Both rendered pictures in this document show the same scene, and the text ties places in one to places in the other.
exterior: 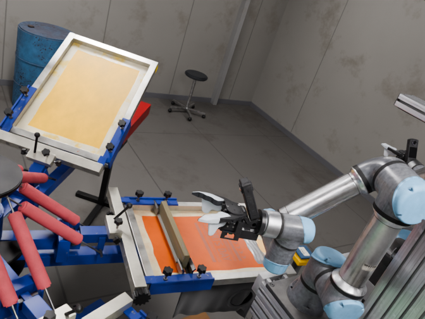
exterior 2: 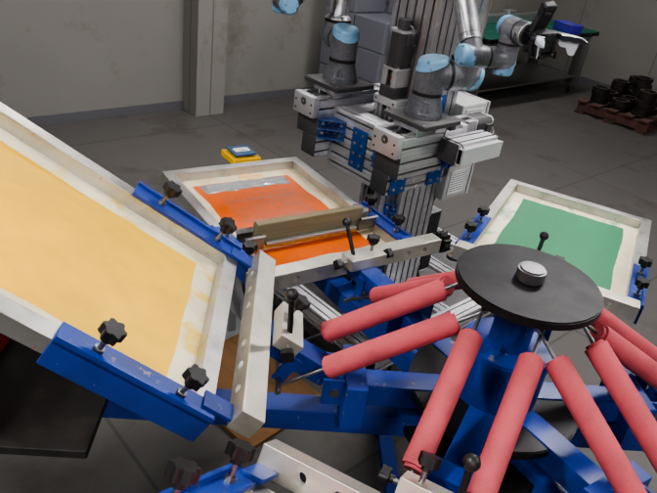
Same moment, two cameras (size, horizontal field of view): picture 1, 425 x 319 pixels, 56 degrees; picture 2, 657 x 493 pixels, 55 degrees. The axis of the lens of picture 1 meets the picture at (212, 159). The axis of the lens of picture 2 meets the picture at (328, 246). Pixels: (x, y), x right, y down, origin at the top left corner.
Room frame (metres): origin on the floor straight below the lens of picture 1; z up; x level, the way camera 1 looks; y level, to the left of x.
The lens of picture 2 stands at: (1.71, 1.92, 1.98)
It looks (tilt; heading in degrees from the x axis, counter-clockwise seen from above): 29 degrees down; 264
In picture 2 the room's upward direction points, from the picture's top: 8 degrees clockwise
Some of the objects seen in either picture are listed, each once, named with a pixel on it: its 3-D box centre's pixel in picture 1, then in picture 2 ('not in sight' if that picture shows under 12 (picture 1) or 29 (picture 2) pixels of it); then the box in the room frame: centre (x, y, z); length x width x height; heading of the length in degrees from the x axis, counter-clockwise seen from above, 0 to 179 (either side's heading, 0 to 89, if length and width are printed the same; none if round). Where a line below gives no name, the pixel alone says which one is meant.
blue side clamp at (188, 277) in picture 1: (180, 282); (380, 227); (1.34, -0.05, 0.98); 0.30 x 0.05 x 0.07; 121
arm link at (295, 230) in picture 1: (293, 229); (512, 29); (0.98, -0.28, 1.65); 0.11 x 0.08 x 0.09; 105
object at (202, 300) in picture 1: (217, 292); not in sight; (1.57, -0.25, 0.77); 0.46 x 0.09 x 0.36; 121
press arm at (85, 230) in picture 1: (99, 234); (372, 280); (1.42, 0.37, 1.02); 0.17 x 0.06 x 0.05; 121
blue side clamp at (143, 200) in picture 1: (150, 204); (237, 255); (1.82, 0.24, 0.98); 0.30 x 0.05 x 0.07; 121
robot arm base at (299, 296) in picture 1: (311, 290); (424, 103); (1.18, -0.50, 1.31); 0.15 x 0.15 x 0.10
